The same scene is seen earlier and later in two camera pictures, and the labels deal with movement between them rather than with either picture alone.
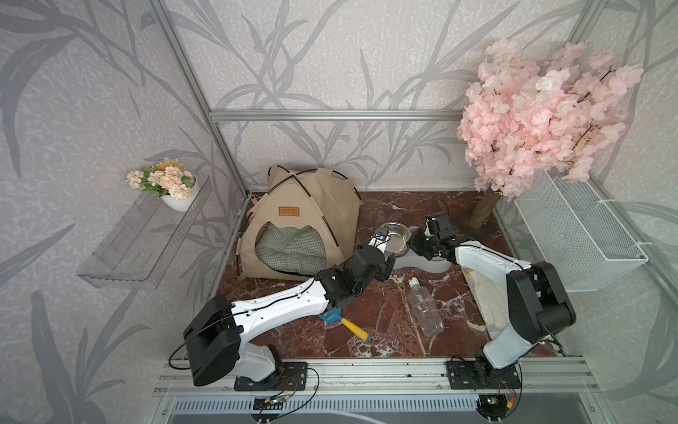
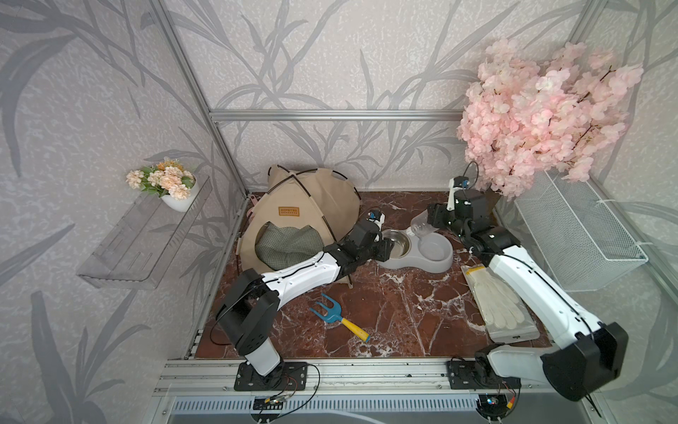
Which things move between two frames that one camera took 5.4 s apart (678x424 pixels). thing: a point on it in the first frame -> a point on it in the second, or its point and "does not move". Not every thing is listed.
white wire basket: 583,244 does not move
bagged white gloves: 491,298 does not move
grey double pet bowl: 412,259 does not move
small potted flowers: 169,179 does not move
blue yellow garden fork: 335,315 does not move
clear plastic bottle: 426,310 -> 419,224
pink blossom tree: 526,117 does not move
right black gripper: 413,241 -> 436,215
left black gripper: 385,269 -> 383,249
